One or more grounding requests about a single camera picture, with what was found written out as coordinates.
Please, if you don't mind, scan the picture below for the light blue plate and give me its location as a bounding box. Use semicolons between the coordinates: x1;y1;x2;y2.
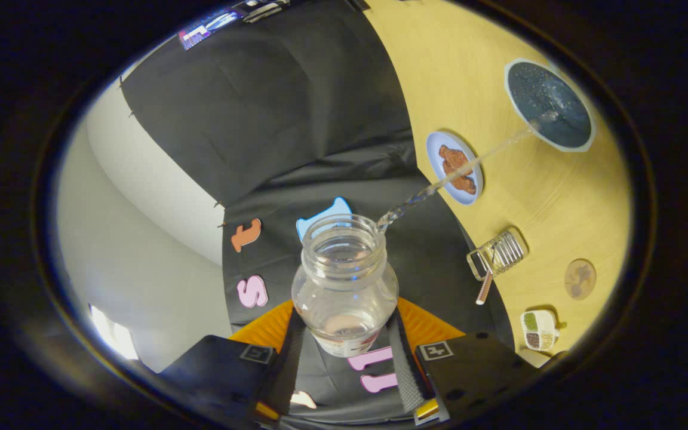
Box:
426;130;484;206

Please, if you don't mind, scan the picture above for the brown meat piece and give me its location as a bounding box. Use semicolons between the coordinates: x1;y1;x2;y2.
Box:
449;170;477;195
438;145;470;175

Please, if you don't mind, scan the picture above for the thin stick with white tip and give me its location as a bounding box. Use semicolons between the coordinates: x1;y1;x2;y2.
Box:
477;266;495;306

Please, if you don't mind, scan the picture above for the black backdrop cloth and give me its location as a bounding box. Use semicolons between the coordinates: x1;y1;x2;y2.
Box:
118;0;515;425

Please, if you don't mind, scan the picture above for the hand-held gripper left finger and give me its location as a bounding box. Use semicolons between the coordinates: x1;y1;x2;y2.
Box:
156;299;308;428

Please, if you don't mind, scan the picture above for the round brown coaster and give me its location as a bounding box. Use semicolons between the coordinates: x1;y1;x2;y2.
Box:
564;258;597;300

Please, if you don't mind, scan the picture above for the wooden table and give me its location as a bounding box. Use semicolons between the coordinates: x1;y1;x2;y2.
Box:
365;0;634;368

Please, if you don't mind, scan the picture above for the clear plastic juice bottle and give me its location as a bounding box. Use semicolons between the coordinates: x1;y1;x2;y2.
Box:
291;214;400;359

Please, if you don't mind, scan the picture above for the clear wire basket holder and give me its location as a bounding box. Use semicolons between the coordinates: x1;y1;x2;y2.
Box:
466;230;529;281

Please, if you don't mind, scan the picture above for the white divided bean tray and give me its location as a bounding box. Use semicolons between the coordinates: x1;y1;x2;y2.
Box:
520;309;561;352

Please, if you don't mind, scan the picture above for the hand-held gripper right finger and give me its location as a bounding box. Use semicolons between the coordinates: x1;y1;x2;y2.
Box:
387;297;539;426

